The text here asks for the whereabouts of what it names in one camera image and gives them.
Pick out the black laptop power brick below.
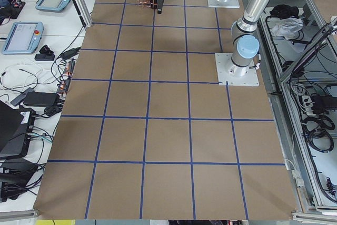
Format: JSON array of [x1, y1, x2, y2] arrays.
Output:
[[23, 92, 60, 107]]

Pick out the black small device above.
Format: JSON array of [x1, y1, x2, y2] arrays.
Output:
[[34, 44, 55, 61]]

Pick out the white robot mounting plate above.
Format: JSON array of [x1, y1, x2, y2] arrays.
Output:
[[215, 53, 259, 86]]

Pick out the orange lit power strip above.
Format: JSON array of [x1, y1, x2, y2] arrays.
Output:
[[57, 59, 76, 95]]

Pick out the black coiled cables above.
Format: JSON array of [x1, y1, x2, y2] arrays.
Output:
[[302, 118, 335, 154]]

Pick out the white crumpled cloth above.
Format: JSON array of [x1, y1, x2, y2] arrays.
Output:
[[271, 17, 303, 40]]

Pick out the blue teach pendant near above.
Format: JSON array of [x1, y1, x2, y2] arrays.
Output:
[[2, 22, 44, 55]]

